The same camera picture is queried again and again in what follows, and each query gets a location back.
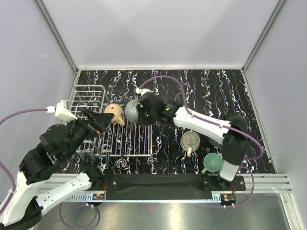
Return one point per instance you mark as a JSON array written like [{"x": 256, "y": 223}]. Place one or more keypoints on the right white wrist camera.
[{"x": 142, "y": 91}]

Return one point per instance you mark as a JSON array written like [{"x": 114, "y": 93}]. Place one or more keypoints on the dark mug cream interior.
[{"x": 216, "y": 143}]

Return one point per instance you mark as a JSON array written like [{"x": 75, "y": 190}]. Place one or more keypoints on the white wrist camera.
[
  {"x": 142, "y": 91},
  {"x": 62, "y": 111}
]

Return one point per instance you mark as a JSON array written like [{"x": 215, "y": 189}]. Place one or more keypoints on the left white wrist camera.
[{"x": 62, "y": 111}]

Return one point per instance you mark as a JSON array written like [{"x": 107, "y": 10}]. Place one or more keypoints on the dark green cup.
[{"x": 239, "y": 121}]

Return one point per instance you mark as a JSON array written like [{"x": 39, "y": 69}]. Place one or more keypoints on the white slotted cable duct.
[{"x": 86, "y": 197}]

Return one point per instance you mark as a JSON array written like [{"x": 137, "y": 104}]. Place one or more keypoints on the grey glazed mug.
[{"x": 131, "y": 111}]

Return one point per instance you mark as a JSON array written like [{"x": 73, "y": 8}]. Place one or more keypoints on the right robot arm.
[{"x": 229, "y": 134}]

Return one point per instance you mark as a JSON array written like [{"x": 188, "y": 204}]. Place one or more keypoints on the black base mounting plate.
[{"x": 207, "y": 182}]

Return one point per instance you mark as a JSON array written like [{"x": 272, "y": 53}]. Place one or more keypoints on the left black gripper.
[{"x": 97, "y": 124}]

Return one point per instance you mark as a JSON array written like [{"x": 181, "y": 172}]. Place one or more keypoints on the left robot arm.
[{"x": 23, "y": 207}]

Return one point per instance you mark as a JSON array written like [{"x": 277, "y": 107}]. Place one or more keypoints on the ribbed grey mug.
[{"x": 190, "y": 142}]

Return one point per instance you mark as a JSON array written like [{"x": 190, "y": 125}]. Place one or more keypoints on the mint green mug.
[{"x": 212, "y": 163}]

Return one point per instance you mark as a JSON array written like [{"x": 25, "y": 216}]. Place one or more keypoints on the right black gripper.
[{"x": 141, "y": 119}]

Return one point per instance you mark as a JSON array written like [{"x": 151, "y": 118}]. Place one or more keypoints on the tan ceramic mug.
[{"x": 117, "y": 111}]

